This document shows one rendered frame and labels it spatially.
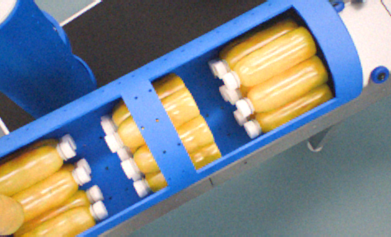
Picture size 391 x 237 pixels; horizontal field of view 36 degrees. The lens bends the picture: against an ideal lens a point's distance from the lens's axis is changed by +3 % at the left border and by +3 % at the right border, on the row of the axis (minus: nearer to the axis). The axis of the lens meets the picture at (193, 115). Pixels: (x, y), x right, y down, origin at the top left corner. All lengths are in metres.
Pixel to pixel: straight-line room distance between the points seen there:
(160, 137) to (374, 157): 1.43
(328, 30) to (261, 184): 1.24
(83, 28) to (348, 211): 1.27
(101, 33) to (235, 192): 0.84
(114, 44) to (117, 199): 1.12
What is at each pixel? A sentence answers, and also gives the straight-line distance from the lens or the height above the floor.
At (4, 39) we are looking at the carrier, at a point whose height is 0.97.
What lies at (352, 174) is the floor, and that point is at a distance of 2.46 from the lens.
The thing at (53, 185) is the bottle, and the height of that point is 1.10.
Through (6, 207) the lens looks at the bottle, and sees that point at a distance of 1.10.
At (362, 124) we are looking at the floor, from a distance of 2.51.
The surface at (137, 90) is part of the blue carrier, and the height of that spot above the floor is 1.22.
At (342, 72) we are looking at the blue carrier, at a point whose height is 1.19.
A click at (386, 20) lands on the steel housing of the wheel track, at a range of 1.63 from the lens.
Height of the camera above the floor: 2.37
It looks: 75 degrees down
